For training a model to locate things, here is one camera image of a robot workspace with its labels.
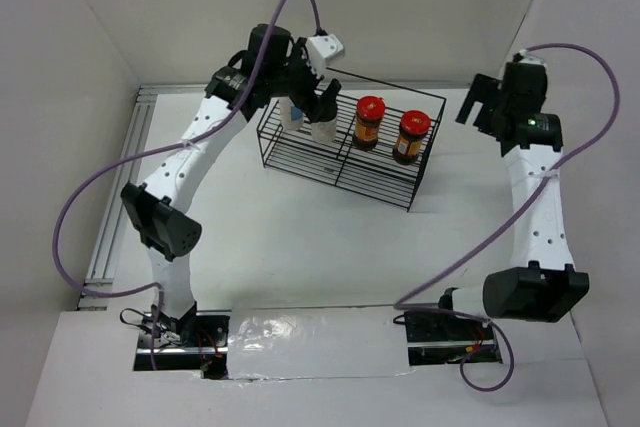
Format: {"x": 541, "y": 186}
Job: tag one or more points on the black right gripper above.
{"x": 485, "y": 89}

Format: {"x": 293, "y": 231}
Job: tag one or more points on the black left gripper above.
{"x": 308, "y": 97}

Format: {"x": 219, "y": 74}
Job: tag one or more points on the clear jar black lid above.
{"x": 324, "y": 131}

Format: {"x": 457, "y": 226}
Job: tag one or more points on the clear jar white beads silver lid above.
{"x": 291, "y": 117}

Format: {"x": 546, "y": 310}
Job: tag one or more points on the red lid sauce jar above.
{"x": 413, "y": 128}
{"x": 370, "y": 111}

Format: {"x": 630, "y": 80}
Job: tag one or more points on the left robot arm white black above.
{"x": 274, "y": 66}

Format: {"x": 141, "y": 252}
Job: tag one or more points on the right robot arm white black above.
{"x": 541, "y": 283}

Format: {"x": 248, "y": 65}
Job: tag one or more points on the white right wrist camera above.
{"x": 525, "y": 57}

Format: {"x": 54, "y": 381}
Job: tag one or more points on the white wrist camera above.
{"x": 323, "y": 51}
{"x": 525, "y": 57}

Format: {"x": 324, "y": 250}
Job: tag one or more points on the black wire rack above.
{"x": 373, "y": 174}

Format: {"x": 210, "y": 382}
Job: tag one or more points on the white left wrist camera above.
{"x": 323, "y": 51}

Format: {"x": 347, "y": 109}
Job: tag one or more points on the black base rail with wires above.
{"x": 322, "y": 344}

